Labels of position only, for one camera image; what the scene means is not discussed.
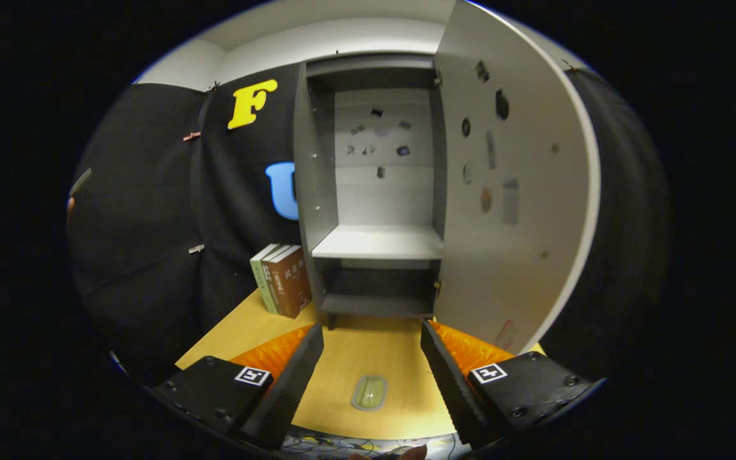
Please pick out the black backdrop cloth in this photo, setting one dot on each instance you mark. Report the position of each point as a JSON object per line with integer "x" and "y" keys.
{"x": 138, "y": 255}

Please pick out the beige cabinet door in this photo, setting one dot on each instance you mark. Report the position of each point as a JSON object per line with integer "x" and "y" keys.
{"x": 534, "y": 191}

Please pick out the white clip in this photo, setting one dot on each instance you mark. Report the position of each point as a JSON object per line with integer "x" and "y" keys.
{"x": 196, "y": 248}

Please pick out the white cabinet shelf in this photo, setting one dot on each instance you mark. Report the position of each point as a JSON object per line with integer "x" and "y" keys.
{"x": 377, "y": 241}

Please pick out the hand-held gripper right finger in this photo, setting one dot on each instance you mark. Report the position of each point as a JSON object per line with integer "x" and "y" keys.
{"x": 454, "y": 386}

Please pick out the red clip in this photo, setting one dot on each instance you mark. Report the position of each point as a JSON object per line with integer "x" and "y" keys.
{"x": 191, "y": 136}

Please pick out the brown book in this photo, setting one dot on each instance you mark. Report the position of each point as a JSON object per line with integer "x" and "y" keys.
{"x": 291, "y": 284}

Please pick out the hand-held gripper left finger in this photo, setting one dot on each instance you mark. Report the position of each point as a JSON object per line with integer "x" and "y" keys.
{"x": 288, "y": 386}

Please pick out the grey cabinet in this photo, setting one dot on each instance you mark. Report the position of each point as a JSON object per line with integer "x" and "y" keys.
{"x": 304, "y": 191}

